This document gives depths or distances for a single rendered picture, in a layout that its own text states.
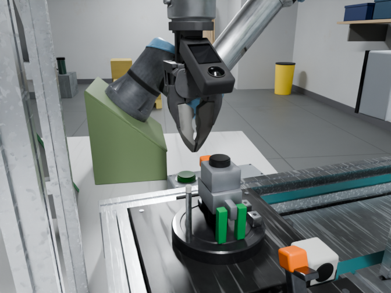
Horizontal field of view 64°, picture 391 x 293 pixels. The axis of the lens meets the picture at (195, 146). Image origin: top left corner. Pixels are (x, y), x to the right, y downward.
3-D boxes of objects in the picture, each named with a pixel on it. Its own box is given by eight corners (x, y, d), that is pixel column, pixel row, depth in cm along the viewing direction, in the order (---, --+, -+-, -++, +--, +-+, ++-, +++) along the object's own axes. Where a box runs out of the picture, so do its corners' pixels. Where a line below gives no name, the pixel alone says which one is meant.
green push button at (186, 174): (174, 179, 70) (174, 171, 69) (192, 177, 71) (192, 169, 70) (180, 188, 66) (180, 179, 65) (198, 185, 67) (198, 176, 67)
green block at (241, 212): (233, 235, 44) (235, 204, 43) (241, 233, 45) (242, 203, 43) (237, 240, 43) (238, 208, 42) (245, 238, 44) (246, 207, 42)
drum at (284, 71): (295, 95, 666) (298, 63, 644) (276, 95, 661) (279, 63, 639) (288, 91, 704) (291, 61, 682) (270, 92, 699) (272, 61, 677)
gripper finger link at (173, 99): (194, 124, 54) (194, 72, 51) (197, 127, 53) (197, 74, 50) (167, 127, 53) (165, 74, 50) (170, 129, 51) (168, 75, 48)
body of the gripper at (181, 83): (202, 92, 59) (203, 22, 55) (220, 101, 51) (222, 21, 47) (162, 94, 57) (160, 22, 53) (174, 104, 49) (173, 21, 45)
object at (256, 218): (246, 220, 48) (246, 211, 47) (255, 218, 48) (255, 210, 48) (252, 227, 46) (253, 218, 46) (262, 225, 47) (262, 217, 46)
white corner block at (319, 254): (286, 265, 44) (289, 241, 43) (313, 258, 46) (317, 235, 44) (307, 289, 40) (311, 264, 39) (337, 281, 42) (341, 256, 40)
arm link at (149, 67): (139, 72, 102) (166, 39, 99) (169, 99, 99) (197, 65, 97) (123, 63, 90) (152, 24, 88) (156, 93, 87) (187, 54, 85)
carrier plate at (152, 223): (128, 217, 56) (128, 206, 55) (250, 196, 63) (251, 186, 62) (156, 331, 35) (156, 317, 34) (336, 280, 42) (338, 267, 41)
